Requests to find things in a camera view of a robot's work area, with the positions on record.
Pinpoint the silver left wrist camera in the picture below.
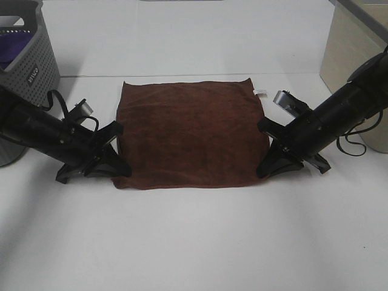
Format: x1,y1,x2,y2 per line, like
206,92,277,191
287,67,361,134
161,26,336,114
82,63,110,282
69,99,93,121

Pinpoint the brown towel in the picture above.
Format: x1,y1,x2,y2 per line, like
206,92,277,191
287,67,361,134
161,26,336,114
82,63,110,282
113,79,269,190

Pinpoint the grey perforated laundry basket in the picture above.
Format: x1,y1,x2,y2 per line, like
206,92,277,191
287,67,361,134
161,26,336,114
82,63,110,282
1,1,59,166

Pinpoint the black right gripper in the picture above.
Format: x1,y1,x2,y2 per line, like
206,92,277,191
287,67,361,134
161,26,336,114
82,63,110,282
256,109,330,178

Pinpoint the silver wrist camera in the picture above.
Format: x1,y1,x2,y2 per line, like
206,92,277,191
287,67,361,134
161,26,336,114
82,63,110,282
273,90,310,118
69,99,93,121

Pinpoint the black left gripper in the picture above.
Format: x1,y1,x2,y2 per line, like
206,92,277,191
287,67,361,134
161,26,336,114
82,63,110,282
55,121,132,184

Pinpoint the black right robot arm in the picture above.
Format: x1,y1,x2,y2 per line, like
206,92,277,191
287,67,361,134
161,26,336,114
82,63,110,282
256,50,387,178

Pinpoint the beige plastic basket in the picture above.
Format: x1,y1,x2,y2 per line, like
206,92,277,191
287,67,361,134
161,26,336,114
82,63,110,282
320,1,387,153

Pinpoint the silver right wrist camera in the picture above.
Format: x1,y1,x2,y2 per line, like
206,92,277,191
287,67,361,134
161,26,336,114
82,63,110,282
273,90,310,118

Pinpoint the purple towel in basket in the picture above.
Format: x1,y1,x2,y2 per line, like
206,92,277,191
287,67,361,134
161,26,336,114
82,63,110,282
1,32,33,69

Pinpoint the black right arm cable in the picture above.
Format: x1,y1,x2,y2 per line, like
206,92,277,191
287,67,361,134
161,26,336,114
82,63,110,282
338,109,383,157

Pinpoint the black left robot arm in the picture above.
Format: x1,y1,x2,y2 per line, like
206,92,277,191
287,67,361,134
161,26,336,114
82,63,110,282
1,87,132,184

